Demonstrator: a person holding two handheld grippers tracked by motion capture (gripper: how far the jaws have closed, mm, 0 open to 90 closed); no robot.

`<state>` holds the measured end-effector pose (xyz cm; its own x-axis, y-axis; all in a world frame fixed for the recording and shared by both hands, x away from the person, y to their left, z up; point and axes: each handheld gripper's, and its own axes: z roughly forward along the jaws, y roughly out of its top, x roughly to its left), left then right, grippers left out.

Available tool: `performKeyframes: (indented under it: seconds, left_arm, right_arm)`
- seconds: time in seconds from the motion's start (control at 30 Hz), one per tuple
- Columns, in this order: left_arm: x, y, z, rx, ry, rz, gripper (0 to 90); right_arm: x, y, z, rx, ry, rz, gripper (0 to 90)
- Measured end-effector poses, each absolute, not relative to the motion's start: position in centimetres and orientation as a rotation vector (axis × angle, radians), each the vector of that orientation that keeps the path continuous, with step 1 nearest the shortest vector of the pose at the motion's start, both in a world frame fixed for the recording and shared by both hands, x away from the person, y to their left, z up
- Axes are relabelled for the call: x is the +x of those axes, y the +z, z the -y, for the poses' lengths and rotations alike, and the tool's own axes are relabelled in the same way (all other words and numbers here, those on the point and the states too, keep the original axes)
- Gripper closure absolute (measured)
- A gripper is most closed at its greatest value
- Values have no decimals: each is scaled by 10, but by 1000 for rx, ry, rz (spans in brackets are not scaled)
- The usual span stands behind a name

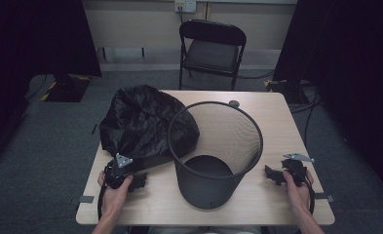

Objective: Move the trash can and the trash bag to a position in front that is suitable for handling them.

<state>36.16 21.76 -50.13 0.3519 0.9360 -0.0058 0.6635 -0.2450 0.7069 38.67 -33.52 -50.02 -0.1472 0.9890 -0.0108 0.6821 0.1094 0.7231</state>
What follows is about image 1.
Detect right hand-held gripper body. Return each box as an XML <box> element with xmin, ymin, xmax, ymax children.
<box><xmin>281</xmin><ymin>152</ymin><xmax>316</xmax><ymax>188</ymax></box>

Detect black curtain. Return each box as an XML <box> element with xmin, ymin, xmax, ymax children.
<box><xmin>272</xmin><ymin>0</ymin><xmax>383</xmax><ymax>203</ymax></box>
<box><xmin>0</xmin><ymin>0</ymin><xmax>103</xmax><ymax>170</ymax></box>

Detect white wall outlet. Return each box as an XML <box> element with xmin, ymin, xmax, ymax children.
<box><xmin>173</xmin><ymin>0</ymin><xmax>197</xmax><ymax>14</ymax></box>

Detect black plastic garbage bag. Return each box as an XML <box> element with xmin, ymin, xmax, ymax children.
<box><xmin>98</xmin><ymin>84</ymin><xmax>201</xmax><ymax>174</ymax></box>

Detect black folding chair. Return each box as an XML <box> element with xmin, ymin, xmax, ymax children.
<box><xmin>177</xmin><ymin>19</ymin><xmax>248</xmax><ymax>92</ymax></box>

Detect black floor cables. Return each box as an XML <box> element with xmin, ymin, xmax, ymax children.
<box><xmin>289</xmin><ymin>85</ymin><xmax>324</xmax><ymax>147</ymax></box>

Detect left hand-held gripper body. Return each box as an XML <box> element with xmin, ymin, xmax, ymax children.
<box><xmin>103</xmin><ymin>152</ymin><xmax>134</xmax><ymax>190</ymax></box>

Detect black mesh trash can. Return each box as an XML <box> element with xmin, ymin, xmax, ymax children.
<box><xmin>167</xmin><ymin>100</ymin><xmax>264</xmax><ymax>211</ymax></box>

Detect person's right hand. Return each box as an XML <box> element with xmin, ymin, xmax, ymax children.
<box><xmin>282</xmin><ymin>170</ymin><xmax>315</xmax><ymax>215</ymax></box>

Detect person's left hand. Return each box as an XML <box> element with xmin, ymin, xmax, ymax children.
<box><xmin>96</xmin><ymin>170</ymin><xmax>134</xmax><ymax>217</ymax></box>

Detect black stand base yellow tape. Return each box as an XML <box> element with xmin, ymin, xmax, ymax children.
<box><xmin>263</xmin><ymin>78</ymin><xmax>312</xmax><ymax>105</ymax></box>
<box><xmin>40</xmin><ymin>73</ymin><xmax>93</xmax><ymax>103</ymax></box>

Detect grey tape strip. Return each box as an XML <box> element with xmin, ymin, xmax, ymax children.
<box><xmin>315</xmin><ymin>192</ymin><xmax>335</xmax><ymax>203</ymax></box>
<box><xmin>78</xmin><ymin>195</ymin><xmax>96</xmax><ymax>205</ymax></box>

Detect right hand-held gripper black cable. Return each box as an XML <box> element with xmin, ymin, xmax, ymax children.
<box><xmin>304</xmin><ymin>172</ymin><xmax>317</xmax><ymax>216</ymax></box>

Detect hand-held gripper black cable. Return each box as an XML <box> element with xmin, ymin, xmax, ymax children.
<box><xmin>96</xmin><ymin>183</ymin><xmax>108</xmax><ymax>222</ymax></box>
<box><xmin>304</xmin><ymin>172</ymin><xmax>317</xmax><ymax>216</ymax></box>

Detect left hand-held gripper black cable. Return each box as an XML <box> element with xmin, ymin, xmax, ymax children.
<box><xmin>96</xmin><ymin>183</ymin><xmax>108</xmax><ymax>222</ymax></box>

